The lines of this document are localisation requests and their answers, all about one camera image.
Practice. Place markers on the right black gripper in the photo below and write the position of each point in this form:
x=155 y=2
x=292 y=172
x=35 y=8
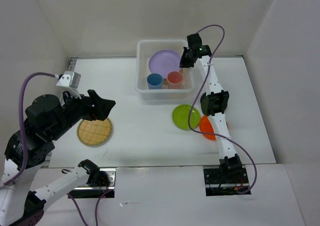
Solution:
x=183 y=62

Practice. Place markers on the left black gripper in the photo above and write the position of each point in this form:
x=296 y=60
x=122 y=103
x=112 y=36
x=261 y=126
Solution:
x=102 y=107

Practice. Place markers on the pink plastic cup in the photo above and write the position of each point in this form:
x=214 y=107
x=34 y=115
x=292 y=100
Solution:
x=175 y=80

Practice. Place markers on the purple plastic plate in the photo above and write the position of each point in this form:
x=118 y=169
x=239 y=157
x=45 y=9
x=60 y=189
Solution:
x=164 y=62

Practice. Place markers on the blue plastic cup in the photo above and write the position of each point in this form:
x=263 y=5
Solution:
x=154 y=81

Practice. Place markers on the green plastic plate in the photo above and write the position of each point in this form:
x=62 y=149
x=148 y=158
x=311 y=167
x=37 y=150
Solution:
x=184 y=116

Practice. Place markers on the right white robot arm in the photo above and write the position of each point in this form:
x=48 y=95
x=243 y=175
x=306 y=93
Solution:
x=213 y=104

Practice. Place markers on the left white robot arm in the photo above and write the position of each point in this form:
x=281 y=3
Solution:
x=24 y=155

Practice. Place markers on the clear plastic bin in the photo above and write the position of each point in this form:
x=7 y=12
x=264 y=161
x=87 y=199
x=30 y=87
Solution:
x=145 y=49

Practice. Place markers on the round bamboo tray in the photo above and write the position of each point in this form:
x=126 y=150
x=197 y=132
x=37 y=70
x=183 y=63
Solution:
x=94 y=133

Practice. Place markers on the orange plastic plate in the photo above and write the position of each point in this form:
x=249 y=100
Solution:
x=205 y=125

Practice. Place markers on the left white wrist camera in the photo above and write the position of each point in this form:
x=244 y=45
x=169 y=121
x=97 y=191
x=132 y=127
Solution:
x=69 y=82

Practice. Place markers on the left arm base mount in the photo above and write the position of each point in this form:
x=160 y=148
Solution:
x=105 y=182

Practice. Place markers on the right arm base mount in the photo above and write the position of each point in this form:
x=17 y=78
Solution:
x=227 y=181

